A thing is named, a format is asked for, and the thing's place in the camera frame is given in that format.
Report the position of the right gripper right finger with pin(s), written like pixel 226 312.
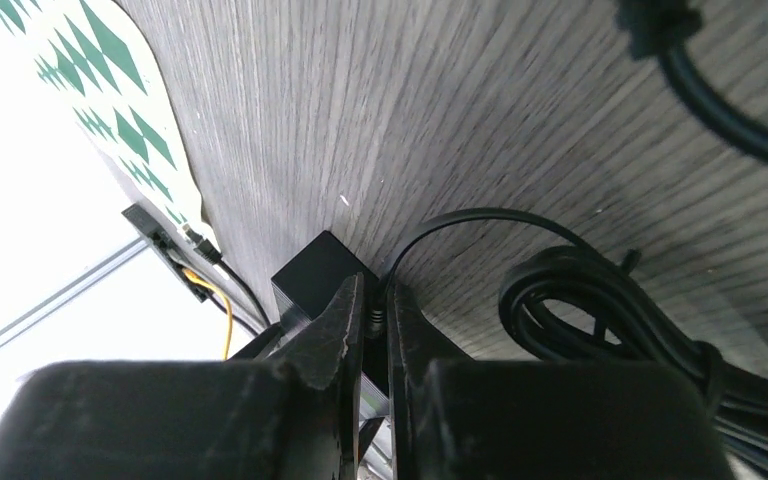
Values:
pixel 455 417

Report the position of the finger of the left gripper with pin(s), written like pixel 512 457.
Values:
pixel 261 346

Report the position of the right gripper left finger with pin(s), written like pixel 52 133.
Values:
pixel 291 415

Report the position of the ribbed black network switch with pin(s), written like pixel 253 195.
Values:
pixel 303 288

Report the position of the black power adapter with cord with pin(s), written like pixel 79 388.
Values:
pixel 571 303

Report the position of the green white chessboard mat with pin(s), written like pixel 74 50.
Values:
pixel 103 68

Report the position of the flat black network switch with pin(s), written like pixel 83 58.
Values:
pixel 160 242

